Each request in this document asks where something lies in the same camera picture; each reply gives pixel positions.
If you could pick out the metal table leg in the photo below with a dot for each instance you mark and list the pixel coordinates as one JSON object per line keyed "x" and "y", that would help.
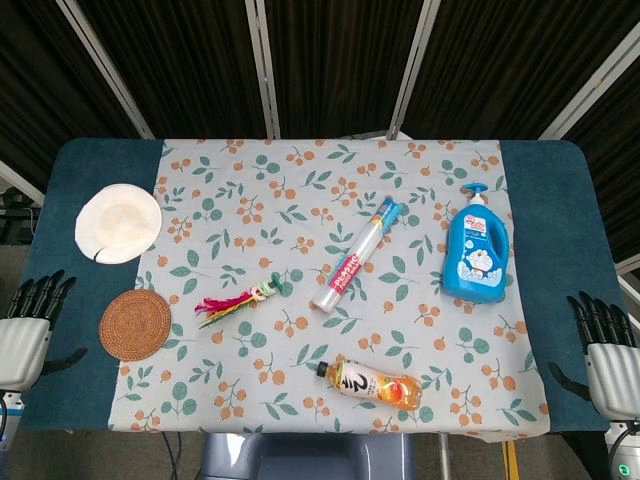
{"x": 445, "y": 457}

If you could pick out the dark blue table cover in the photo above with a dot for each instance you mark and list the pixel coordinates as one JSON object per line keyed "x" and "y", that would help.
{"x": 560, "y": 225}

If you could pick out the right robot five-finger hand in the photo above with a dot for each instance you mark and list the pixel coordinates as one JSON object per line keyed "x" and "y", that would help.
{"x": 615, "y": 370}

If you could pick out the orange drink plastic bottle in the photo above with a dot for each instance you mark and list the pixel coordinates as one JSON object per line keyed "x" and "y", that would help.
{"x": 370, "y": 386}

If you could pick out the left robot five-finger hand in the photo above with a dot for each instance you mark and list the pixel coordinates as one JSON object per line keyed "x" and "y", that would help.
{"x": 20, "y": 345}

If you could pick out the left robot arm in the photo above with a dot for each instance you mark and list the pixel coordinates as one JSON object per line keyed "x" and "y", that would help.
{"x": 10, "y": 415}

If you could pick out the white round plate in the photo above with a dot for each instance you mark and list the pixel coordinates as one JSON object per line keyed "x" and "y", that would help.
{"x": 117, "y": 222}

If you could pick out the blue detergent pump bottle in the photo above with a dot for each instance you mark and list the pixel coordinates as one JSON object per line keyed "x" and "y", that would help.
{"x": 477, "y": 255}

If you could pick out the floral print tablecloth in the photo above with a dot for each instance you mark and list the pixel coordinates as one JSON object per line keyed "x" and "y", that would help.
{"x": 310, "y": 190}

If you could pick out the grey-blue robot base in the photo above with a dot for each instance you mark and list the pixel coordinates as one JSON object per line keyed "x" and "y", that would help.
{"x": 305, "y": 457}

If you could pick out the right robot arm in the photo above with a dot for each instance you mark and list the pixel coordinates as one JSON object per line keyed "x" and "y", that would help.
{"x": 625, "y": 450}

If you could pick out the round woven rattan coaster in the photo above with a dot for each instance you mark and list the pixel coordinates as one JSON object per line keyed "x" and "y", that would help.
{"x": 135, "y": 325}

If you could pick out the plastic food wrap roll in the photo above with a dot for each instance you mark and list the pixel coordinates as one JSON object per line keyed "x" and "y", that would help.
{"x": 350, "y": 265}

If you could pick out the colourful feather toy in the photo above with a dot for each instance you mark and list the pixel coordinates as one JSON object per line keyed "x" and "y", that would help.
{"x": 235, "y": 302}

